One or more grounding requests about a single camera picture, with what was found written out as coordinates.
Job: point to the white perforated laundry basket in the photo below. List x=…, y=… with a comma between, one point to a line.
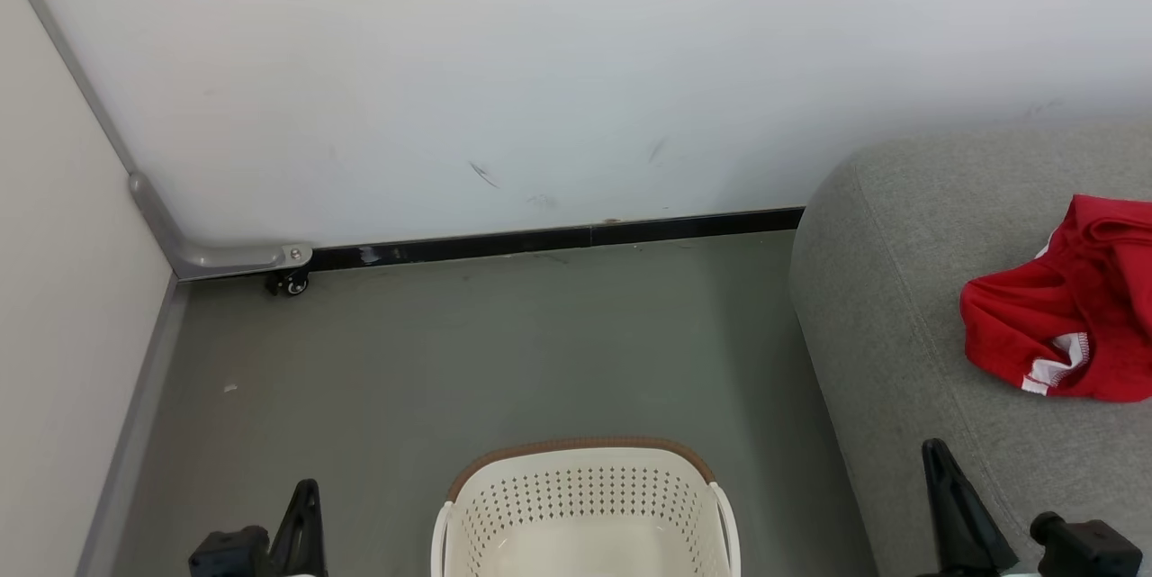
x=585, y=505

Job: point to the red garment with white trim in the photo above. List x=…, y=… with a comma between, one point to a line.
x=1080, y=307

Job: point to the grey metal partition frame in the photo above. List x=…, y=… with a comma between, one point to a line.
x=225, y=257

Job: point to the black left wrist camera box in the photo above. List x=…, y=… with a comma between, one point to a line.
x=229, y=554

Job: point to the black caster wheel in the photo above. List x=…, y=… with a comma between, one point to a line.
x=290, y=283

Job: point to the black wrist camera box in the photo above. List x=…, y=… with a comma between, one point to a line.
x=1093, y=550
x=229, y=554

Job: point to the grey fabric sofa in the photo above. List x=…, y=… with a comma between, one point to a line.
x=900, y=334

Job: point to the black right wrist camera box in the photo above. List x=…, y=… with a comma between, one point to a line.
x=1093, y=550

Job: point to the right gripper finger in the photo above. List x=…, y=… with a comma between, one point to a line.
x=967, y=532

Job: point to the black wall baseboard strip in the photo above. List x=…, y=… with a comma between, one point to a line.
x=540, y=241

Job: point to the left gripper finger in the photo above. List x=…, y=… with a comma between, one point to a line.
x=304, y=541

